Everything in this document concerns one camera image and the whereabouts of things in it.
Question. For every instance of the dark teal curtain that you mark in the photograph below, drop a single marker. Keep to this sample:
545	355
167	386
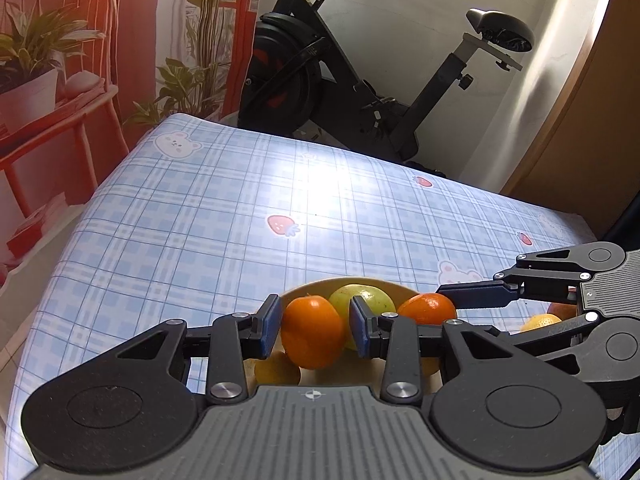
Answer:
627	230

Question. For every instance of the small green fruit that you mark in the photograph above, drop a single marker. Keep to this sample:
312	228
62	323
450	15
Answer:
375	300

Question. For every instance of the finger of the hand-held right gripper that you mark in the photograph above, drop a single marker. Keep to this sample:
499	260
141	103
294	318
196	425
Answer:
475	294
555	338

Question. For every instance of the orange mandarin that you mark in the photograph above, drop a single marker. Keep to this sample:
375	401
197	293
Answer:
312	332
427	308

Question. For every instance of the cream oval plate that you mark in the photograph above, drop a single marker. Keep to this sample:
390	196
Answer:
312	287

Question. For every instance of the blue plaid tablecloth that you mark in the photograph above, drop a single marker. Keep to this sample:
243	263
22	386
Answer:
200	220

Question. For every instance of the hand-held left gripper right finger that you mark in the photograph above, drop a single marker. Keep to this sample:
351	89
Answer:
360	330

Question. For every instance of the wooden panel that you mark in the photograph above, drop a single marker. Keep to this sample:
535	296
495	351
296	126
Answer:
565	150

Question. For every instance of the yellow lemon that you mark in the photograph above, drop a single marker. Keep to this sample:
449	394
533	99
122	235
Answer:
540	321
277	370

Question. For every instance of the black exercise bike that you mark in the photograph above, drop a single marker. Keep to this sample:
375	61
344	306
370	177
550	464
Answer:
300	75

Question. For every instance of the red apple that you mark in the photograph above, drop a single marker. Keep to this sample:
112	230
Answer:
562	310

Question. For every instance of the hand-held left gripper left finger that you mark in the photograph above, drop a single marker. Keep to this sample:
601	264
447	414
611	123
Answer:
270	325

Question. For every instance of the printed wall backdrop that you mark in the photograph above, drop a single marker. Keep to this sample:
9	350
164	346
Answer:
75	60

